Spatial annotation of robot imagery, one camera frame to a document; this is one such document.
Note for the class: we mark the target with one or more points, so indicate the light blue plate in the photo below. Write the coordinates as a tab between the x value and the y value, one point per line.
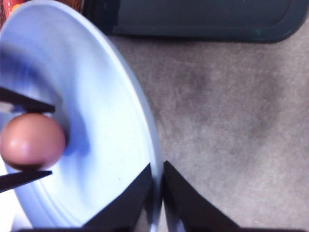
54	53

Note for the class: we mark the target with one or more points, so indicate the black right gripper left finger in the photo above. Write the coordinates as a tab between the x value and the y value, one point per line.
123	213

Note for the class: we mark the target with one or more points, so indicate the brown wicker basket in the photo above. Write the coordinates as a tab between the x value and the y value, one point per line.
6	7

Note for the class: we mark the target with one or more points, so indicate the brown egg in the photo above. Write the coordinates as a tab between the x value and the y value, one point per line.
31	142

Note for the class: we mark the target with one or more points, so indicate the dark green tray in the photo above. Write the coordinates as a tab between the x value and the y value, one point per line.
201	20

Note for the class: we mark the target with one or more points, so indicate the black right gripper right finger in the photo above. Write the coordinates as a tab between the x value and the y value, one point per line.
189	211

